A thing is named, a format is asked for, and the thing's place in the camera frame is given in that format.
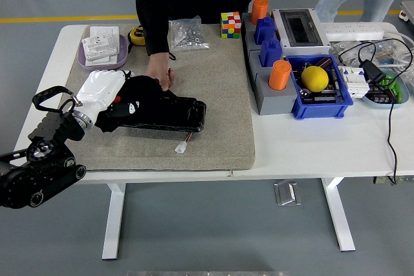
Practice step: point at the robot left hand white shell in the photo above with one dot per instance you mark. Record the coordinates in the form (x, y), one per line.
(97, 90)

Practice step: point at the person's right hand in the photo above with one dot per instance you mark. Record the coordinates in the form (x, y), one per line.
(159, 67)

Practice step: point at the black rag with red patch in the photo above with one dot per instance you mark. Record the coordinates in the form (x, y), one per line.
(142, 90)

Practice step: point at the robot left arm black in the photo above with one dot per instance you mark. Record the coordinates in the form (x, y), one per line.
(19, 185)

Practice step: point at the person's right forearm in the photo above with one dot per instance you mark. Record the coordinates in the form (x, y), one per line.
(158, 37)

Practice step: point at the purple tray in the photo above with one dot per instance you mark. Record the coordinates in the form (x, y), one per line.
(122, 59)

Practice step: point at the yellow tape measure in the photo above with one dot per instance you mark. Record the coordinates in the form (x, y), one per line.
(137, 35)

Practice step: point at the clear bag of screws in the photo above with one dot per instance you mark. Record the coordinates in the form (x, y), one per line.
(189, 37)

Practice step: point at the grey-brown mat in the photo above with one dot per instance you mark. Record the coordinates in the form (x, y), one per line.
(220, 111)

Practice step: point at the multicolour puzzle cube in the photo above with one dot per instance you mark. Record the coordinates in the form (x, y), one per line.
(231, 25)

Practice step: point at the blue block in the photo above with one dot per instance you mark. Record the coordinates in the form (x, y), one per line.
(263, 32)
(271, 53)

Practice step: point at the orange cylinder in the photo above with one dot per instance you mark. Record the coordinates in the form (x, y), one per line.
(278, 75)
(259, 11)

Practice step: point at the grey peg holder block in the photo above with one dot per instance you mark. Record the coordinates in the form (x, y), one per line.
(275, 101)

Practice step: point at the white table leg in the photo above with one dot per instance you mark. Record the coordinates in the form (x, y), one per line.
(339, 218)
(113, 221)

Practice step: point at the white electrical box dark window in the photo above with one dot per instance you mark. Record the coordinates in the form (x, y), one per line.
(300, 27)

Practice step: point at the shiny metal ball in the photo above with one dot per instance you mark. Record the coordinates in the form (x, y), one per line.
(304, 94)

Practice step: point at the yellow ball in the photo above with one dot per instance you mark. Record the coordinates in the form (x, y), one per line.
(315, 79)

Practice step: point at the brown capacitor cylinder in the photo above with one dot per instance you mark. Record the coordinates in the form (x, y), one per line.
(324, 62)

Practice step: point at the blue plastic bin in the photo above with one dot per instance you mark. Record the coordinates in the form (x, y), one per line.
(320, 109)

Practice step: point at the dark circuit board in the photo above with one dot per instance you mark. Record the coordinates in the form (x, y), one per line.
(326, 97)

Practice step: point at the metal floor plate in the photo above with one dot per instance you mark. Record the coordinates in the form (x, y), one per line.
(287, 193)

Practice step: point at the clear bag of white parts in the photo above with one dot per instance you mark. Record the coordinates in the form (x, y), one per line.
(351, 50)

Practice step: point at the white circuit breaker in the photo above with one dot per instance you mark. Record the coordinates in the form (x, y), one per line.
(354, 86)

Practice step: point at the white power strip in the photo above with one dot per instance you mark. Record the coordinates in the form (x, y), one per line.
(355, 30)

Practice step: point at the black power adapter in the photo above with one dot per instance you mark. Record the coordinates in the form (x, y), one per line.
(372, 71)

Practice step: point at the dark circuit module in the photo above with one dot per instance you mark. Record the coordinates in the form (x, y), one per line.
(381, 97)

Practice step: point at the clear bag of blue parts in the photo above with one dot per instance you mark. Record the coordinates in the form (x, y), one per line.
(386, 53)

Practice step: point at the green plastic parts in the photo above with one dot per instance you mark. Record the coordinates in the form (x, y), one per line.
(389, 81)

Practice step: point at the light blue dish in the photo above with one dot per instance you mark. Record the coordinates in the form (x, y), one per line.
(403, 95)

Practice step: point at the grey metal cart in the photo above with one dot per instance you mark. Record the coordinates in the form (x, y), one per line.
(408, 9)

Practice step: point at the white wall switch panel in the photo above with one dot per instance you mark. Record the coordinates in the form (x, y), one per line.
(103, 61)
(103, 30)
(98, 46)

